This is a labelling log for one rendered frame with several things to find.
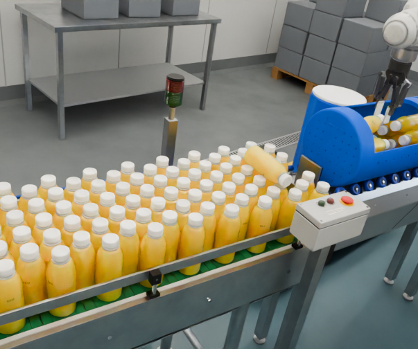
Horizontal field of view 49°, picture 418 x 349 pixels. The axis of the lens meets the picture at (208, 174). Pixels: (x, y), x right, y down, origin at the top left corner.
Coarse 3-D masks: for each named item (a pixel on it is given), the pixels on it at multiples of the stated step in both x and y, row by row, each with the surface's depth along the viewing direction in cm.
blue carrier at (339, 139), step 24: (312, 120) 171; (336, 120) 161; (360, 120) 157; (312, 144) 173; (336, 144) 163; (360, 144) 154; (336, 168) 165; (360, 168) 157; (384, 168) 166; (408, 168) 182
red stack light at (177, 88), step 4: (168, 80) 157; (168, 84) 158; (172, 84) 157; (176, 84) 157; (180, 84) 158; (168, 88) 158; (172, 88) 158; (176, 88) 158; (180, 88) 159; (172, 92) 159; (176, 92) 159; (180, 92) 160
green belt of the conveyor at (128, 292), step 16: (272, 240) 146; (240, 256) 137; (176, 272) 128; (128, 288) 120; (144, 288) 121; (80, 304) 113; (96, 304) 114; (32, 320) 107; (48, 320) 108; (0, 336) 103
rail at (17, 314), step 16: (256, 240) 134; (192, 256) 122; (208, 256) 125; (144, 272) 115; (96, 288) 109; (112, 288) 112; (32, 304) 101; (48, 304) 103; (64, 304) 106; (0, 320) 98; (16, 320) 100
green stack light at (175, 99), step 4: (168, 92) 159; (164, 96) 162; (168, 96) 160; (172, 96) 160; (176, 96) 160; (180, 96) 161; (164, 100) 162; (168, 100) 161; (172, 100) 160; (176, 100) 160; (180, 100) 162; (168, 104) 161; (172, 104) 161; (176, 104) 161; (180, 104) 162
